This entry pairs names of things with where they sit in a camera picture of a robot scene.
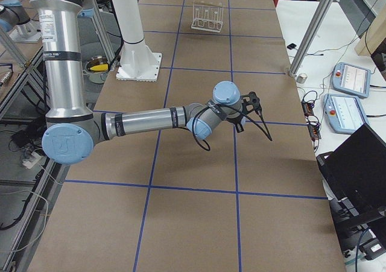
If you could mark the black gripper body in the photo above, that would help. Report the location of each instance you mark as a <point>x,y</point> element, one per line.
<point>236,121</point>

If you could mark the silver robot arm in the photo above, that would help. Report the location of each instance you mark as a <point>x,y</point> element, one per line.
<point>73,129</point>
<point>17,23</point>

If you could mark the black orange USB hub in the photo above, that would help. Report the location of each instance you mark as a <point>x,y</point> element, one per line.
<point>312,121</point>

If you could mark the small metal cylinder weight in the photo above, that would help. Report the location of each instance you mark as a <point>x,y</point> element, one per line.
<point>301,78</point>

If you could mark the small black adapter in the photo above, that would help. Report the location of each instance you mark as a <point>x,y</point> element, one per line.
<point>292,46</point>

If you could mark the near teach pendant tablet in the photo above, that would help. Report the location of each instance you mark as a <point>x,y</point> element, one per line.
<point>345,113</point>

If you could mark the teach pendant tablet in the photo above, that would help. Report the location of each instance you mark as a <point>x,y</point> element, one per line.
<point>345,113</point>
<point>351,79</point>

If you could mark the far teach pendant tablet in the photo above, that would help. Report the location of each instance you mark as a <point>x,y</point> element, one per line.
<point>351,79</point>

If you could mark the black laptop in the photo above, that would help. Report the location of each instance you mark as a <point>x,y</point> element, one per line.
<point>355,172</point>

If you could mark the steel pot with corn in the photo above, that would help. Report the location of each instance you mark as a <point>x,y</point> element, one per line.
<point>96,69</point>

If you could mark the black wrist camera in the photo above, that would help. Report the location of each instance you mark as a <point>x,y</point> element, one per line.
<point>251,103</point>

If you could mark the white wire cup holder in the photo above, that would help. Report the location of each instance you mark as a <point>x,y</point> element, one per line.
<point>207,16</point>

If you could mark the white camera pole base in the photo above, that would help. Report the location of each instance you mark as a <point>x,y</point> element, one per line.
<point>137,61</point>

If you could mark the aluminium frame post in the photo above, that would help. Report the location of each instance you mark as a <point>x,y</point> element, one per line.
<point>311,32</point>

